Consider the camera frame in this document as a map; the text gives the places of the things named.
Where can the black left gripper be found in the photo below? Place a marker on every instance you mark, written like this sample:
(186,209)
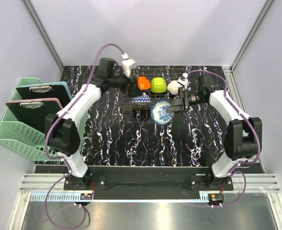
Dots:
(134,91)

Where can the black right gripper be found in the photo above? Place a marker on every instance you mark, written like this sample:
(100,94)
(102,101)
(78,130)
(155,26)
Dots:
(177,105)

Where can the blue white zigzag bowl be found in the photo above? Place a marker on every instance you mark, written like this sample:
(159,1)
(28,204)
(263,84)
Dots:
(143,99)

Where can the orange bowl white inside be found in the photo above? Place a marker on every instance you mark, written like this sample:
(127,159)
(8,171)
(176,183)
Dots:
(143,83)

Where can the yellow floral scalloped bowl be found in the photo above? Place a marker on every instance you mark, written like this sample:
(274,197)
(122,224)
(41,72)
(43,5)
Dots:
(173,87)

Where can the blue white floral bowl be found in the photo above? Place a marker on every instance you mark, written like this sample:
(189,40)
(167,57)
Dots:
(160,114)

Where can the white bowl dark blue outside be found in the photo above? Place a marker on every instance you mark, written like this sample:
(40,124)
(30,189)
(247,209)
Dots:
(158,85)

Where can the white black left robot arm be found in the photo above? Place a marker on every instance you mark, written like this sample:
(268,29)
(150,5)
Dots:
(61,129)

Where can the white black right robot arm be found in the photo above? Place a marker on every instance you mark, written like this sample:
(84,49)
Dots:
(242,143)

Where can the black marble pattern mat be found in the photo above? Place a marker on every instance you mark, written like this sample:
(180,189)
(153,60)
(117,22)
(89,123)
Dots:
(118,133)

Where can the blue edged black clipboard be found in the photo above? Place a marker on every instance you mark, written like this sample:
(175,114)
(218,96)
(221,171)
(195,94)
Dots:
(36,95)

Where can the pink edged black clipboard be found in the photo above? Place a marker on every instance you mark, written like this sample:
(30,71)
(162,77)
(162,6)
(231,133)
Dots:
(33,112)

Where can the green plastic file basket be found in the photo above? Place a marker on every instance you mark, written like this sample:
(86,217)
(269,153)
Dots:
(21,138)

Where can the grey wire dish rack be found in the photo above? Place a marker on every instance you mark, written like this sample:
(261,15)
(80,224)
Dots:
(152,72)

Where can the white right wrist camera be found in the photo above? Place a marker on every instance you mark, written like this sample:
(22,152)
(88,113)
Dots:
(183,81)

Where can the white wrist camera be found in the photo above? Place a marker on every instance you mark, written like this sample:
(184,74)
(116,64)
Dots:
(128,64)
(183,81)

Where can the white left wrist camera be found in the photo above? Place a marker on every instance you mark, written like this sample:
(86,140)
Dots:
(128,64)

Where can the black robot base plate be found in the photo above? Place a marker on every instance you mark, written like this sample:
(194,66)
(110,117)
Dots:
(145,180)

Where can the aluminium frame rail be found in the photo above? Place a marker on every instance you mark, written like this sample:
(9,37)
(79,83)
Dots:
(180,189)

